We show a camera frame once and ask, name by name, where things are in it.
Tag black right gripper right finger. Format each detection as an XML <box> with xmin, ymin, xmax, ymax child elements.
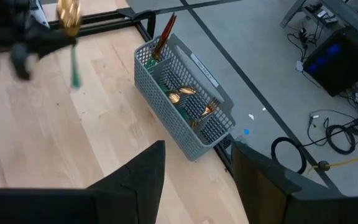
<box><xmin>231</xmin><ymin>141</ymin><xmax>358</xmax><ymax>224</ymax></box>

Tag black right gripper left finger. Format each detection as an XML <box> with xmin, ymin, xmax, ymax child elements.
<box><xmin>0</xmin><ymin>139</ymin><xmax>167</xmax><ymax>224</ymax></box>

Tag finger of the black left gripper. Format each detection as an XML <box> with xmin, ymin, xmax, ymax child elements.
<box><xmin>31</xmin><ymin>29</ymin><xmax>77</xmax><ymax>46</ymax></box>
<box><xmin>31</xmin><ymin>42</ymin><xmax>74</xmax><ymax>59</ymax></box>

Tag gold knife green handle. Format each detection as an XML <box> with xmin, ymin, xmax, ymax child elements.
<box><xmin>144</xmin><ymin>18</ymin><xmax>172</xmax><ymax>70</ymax></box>

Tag grey plastic cutlery basket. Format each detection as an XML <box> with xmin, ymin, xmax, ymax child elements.
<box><xmin>134</xmin><ymin>33</ymin><xmax>236</xmax><ymax>162</ymax></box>

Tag black computer blue lights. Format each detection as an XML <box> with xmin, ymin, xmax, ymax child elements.
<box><xmin>302</xmin><ymin>27</ymin><xmax>358</xmax><ymax>97</ymax></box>

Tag grey desk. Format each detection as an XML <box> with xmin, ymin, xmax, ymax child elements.
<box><xmin>280</xmin><ymin>0</ymin><xmax>358</xmax><ymax>44</ymax></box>

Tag black coiled floor cable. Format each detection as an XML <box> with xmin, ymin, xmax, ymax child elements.
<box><xmin>325</xmin><ymin>124</ymin><xmax>356</xmax><ymax>156</ymax></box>
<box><xmin>270</xmin><ymin>136</ymin><xmax>308</xmax><ymax>175</ymax></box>

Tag yellow floor cable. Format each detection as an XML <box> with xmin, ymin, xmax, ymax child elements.
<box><xmin>306</xmin><ymin>151</ymin><xmax>358</xmax><ymax>175</ymax></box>

